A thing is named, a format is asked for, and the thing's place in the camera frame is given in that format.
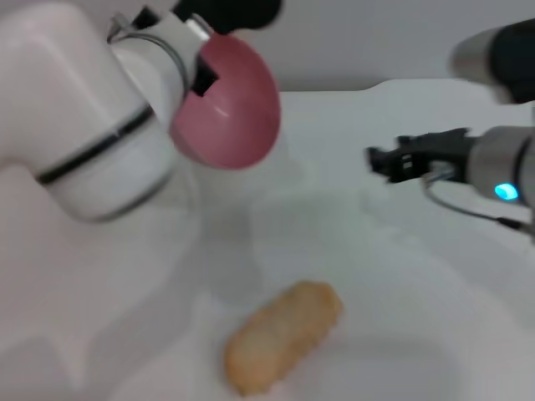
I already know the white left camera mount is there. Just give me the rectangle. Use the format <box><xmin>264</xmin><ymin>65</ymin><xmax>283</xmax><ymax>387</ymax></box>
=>
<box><xmin>160</xmin><ymin>10</ymin><xmax>211</xmax><ymax>55</ymax></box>

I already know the grey left arm cable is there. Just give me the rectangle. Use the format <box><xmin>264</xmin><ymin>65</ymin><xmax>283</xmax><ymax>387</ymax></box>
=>
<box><xmin>106</xmin><ymin>12</ymin><xmax>139</xmax><ymax>45</ymax></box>

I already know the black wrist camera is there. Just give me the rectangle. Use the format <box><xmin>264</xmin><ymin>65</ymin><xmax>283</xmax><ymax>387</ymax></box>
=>
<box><xmin>173</xmin><ymin>0</ymin><xmax>285</xmax><ymax>37</ymax></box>
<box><xmin>449</xmin><ymin>18</ymin><xmax>535</xmax><ymax>105</ymax></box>

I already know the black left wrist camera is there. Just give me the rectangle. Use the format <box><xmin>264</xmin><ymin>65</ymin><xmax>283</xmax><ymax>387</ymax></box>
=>
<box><xmin>173</xmin><ymin>0</ymin><xmax>285</xmax><ymax>37</ymax></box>

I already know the pink plastic bowl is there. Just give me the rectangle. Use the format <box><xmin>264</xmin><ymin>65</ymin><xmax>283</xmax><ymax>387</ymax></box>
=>
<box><xmin>169</xmin><ymin>33</ymin><xmax>282</xmax><ymax>170</ymax></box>

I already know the ridged golden bread loaf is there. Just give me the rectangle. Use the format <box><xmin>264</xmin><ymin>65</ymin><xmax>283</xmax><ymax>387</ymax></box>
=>
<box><xmin>223</xmin><ymin>280</ymin><xmax>344</xmax><ymax>397</ymax></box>

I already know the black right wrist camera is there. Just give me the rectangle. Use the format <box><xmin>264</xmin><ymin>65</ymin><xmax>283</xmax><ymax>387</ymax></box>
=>
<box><xmin>449</xmin><ymin>18</ymin><xmax>535</xmax><ymax>105</ymax></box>

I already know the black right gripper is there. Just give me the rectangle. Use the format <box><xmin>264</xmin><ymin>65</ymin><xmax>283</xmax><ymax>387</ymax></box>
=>
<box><xmin>366</xmin><ymin>128</ymin><xmax>476</xmax><ymax>185</ymax></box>

